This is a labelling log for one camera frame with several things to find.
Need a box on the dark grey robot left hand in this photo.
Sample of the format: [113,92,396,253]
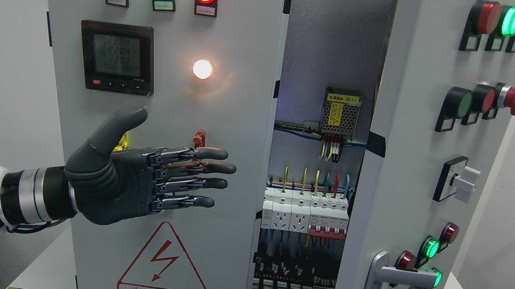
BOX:
[64,107,236,225]

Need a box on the black digital power meter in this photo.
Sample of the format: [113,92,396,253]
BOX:
[80,20,154,96]

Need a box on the grey cabinet door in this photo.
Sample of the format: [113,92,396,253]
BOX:
[335,0,515,289]
[48,0,284,289]

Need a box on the yellow terminal post block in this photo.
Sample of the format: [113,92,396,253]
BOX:
[113,131,130,152]

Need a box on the metal mesh power supply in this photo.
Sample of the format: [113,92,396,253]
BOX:
[320,87,362,139]

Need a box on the white socket and breaker row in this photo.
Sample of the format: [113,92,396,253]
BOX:
[261,187,349,240]

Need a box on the white rotary switch right door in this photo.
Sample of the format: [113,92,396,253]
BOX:
[433,155,481,202]

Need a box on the white glowing indicator lamp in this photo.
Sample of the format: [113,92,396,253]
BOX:
[192,59,213,79]

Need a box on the lower relay terminal row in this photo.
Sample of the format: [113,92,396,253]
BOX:
[252,253,338,289]

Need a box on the red electric hazard warning sticker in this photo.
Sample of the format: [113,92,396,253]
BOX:
[117,221,207,289]

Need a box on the red emergency stop button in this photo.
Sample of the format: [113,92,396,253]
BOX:
[492,82,515,116]

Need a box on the red terminal post block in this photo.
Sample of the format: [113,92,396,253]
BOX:
[192,129,206,148]

